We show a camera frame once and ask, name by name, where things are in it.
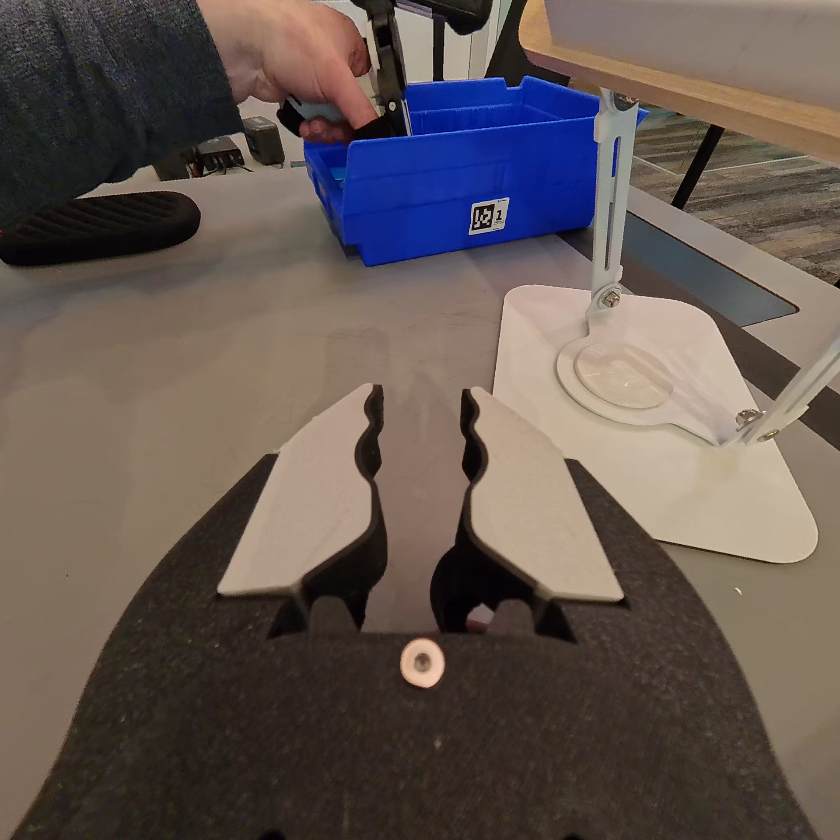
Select person's left hand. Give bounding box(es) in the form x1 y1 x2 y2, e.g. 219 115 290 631
197 0 383 144

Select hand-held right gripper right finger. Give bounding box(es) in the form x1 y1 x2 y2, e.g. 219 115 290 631
453 388 624 622

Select instruction board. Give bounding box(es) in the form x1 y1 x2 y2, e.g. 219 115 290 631
520 0 840 166

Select black charger blocks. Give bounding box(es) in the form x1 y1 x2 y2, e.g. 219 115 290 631
182 116 287 181

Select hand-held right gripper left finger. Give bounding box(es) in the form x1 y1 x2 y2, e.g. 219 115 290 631
220 385 388 619

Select grey desk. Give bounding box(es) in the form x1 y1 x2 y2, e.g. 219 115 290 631
0 79 840 840

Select person's left forearm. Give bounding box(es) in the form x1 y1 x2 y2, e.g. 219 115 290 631
0 0 245 227

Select blue plastic bin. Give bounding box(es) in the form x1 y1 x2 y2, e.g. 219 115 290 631
305 77 651 267

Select white document stand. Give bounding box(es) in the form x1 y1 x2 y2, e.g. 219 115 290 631
493 86 840 567

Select black ribbed wrist rest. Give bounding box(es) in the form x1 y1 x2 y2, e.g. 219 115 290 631
0 192 203 270

